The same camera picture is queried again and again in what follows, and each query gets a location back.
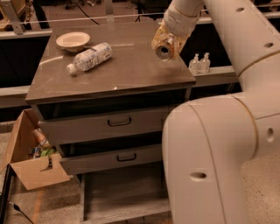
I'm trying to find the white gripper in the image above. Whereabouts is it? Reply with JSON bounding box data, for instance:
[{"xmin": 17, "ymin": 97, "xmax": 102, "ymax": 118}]
[{"xmin": 151, "ymin": 3, "xmax": 200, "ymax": 60}]

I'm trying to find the orange soda can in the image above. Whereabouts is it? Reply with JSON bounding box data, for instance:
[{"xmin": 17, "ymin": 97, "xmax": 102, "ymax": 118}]
[{"xmin": 156, "ymin": 44, "xmax": 174, "ymax": 60}]

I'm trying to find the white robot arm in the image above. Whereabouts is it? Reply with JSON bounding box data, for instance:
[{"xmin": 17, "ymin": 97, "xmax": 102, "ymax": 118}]
[{"xmin": 152, "ymin": 0, "xmax": 280, "ymax": 224}]

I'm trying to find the grey drawer cabinet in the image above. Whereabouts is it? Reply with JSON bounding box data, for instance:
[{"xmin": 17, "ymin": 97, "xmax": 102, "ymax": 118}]
[{"xmin": 24, "ymin": 20, "xmax": 197, "ymax": 176}]

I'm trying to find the grey top drawer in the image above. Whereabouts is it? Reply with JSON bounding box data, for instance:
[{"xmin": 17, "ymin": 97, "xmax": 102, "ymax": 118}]
[{"xmin": 38, "ymin": 106, "xmax": 172, "ymax": 144}]

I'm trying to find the grey drawer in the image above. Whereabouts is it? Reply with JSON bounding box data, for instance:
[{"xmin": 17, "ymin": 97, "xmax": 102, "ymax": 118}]
[
  {"xmin": 60, "ymin": 143, "xmax": 162, "ymax": 175},
  {"xmin": 38, "ymin": 106, "xmax": 172, "ymax": 144},
  {"xmin": 80, "ymin": 162, "xmax": 171, "ymax": 224}
]

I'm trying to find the grey middle drawer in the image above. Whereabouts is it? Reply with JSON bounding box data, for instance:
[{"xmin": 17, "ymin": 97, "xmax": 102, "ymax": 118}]
[{"xmin": 60, "ymin": 143, "xmax": 162, "ymax": 175}]

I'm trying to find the snack can in box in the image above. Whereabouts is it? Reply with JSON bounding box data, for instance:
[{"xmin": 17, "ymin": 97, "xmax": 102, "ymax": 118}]
[{"xmin": 32, "ymin": 129, "xmax": 50, "ymax": 148}]

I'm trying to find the grey bottom drawer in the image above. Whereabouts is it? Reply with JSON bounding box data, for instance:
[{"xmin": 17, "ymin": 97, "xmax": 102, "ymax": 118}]
[{"xmin": 80, "ymin": 162, "xmax": 171, "ymax": 224}]

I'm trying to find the left clear sanitizer bottle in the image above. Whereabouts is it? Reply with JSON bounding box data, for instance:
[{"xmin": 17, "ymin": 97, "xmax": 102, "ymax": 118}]
[{"xmin": 188, "ymin": 53, "xmax": 200, "ymax": 74}]

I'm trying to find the clear sanitizer bottle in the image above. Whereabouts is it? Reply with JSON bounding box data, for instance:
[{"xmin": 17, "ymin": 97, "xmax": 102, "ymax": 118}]
[
  {"xmin": 188, "ymin": 53, "xmax": 200, "ymax": 74},
  {"xmin": 199, "ymin": 52, "xmax": 211, "ymax": 74}
]

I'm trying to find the right clear sanitizer bottle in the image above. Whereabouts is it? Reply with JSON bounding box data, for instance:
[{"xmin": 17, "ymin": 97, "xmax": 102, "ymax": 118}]
[{"xmin": 199, "ymin": 52, "xmax": 211, "ymax": 74}]

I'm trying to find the clear plastic water bottle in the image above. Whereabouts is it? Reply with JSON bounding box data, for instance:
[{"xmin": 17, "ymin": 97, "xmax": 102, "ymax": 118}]
[{"xmin": 66, "ymin": 43, "xmax": 113, "ymax": 75}]

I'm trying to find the white bowl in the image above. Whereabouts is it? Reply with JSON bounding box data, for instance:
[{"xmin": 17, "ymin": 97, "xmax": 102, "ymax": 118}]
[{"xmin": 56, "ymin": 31, "xmax": 90, "ymax": 53}]

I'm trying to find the green snack bag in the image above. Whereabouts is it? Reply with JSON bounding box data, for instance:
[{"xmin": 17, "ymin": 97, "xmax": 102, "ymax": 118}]
[{"xmin": 40, "ymin": 148, "xmax": 56, "ymax": 157}]

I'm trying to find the brown cardboard box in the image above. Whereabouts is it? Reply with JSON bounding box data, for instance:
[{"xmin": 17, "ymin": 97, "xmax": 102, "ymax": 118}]
[{"xmin": 0, "ymin": 109, "xmax": 70, "ymax": 190}]

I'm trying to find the black cable on floor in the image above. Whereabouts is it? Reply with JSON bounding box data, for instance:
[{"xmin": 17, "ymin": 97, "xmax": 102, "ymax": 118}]
[{"xmin": 8, "ymin": 200, "xmax": 35, "ymax": 224}]

